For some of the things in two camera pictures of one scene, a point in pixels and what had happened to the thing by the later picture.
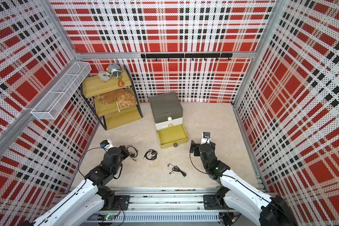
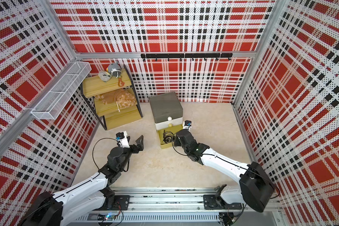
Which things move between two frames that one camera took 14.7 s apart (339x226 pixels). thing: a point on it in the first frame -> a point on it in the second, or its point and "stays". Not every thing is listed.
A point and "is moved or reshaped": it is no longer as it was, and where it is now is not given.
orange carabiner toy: [120, 83] stays
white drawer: [164, 124] stays
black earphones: [132, 155] is moved or reshaped
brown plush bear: [124, 98] stays
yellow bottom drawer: [172, 135] stays
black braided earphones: [150, 154] -> [168, 137]
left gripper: [124, 151] -> [139, 145]
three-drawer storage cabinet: [167, 113] stays
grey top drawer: [165, 106] stays
